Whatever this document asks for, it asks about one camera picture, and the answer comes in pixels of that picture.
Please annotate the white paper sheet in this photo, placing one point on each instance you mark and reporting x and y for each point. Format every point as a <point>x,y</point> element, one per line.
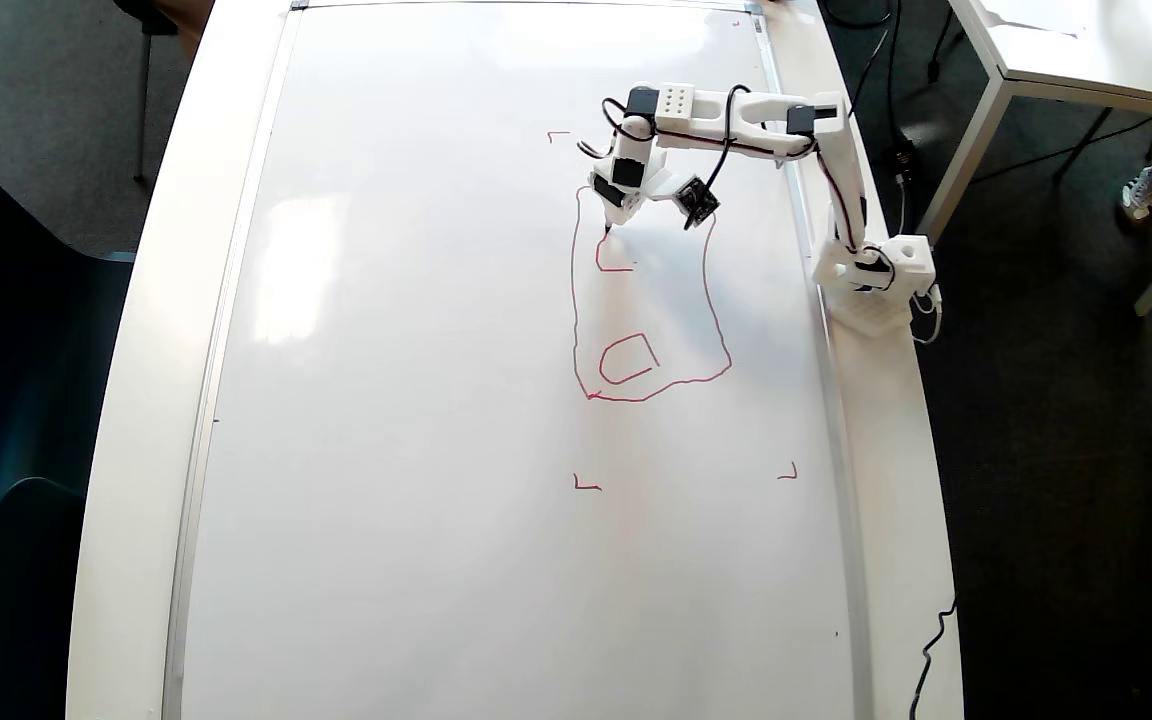
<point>1031,15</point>

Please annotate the white sneaker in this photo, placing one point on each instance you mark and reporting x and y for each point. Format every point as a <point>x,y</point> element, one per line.
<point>1143,192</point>

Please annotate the dark blue chair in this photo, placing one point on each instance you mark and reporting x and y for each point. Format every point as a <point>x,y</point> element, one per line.
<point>21,610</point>
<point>6,330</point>

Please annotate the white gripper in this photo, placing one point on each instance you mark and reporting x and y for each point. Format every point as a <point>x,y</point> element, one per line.
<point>612,199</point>

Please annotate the white side table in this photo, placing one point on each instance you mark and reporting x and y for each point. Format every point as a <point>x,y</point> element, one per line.
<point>1096,50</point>

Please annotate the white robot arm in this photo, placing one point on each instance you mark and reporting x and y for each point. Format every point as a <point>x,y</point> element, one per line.
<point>766,115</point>

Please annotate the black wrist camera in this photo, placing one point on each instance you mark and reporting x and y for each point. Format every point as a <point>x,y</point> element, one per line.
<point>698,202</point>

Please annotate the large white whiteboard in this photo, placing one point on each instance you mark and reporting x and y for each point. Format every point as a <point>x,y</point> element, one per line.
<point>386,400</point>

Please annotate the black power adapter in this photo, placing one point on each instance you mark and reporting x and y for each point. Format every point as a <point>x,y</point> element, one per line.
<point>902,158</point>

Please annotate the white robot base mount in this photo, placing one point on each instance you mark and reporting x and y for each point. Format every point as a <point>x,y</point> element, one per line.
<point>886,300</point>

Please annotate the chair with metal leg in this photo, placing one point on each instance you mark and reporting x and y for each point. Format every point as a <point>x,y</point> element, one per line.
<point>144,100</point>

